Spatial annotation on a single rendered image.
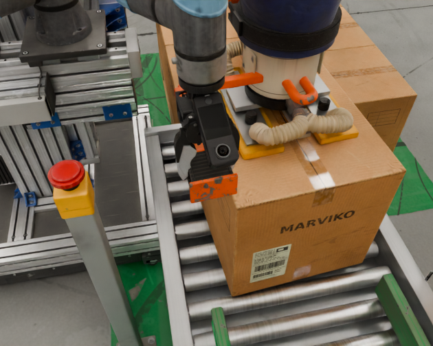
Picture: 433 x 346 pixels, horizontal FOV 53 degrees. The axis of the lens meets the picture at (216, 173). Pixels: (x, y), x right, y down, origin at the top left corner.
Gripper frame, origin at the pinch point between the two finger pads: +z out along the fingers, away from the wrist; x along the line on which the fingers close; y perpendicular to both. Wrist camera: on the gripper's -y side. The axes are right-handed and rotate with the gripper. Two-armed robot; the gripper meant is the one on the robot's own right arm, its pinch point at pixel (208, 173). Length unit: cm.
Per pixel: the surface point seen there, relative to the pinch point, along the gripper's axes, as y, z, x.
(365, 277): -3, 53, -44
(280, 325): -10, 53, -16
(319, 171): 5.5, 13.0, -26.9
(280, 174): 6.9, 12.9, -18.1
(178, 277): 8.3, 48.2, 7.5
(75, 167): 11.8, 3.5, 23.8
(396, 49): 177, 107, -181
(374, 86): 78, 53, -93
